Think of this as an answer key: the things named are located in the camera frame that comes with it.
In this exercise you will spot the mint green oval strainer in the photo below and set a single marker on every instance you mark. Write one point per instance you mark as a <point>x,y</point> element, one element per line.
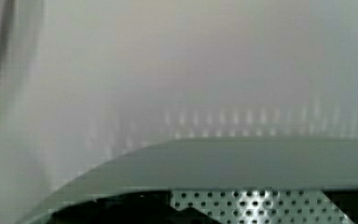
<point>240,180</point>

